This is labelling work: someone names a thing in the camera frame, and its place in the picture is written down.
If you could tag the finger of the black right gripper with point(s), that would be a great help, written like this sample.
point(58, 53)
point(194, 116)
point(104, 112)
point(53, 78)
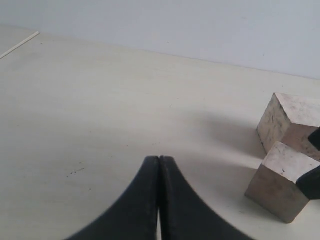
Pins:
point(314, 139)
point(309, 184)

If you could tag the white strip on table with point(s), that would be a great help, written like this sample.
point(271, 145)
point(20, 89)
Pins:
point(15, 47)

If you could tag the second largest wooden cube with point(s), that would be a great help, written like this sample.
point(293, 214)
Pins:
point(274, 185)

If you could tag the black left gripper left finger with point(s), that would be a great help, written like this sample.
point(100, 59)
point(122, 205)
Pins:
point(134, 215)

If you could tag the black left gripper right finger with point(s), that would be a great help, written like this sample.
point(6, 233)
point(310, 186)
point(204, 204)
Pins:
point(183, 214)

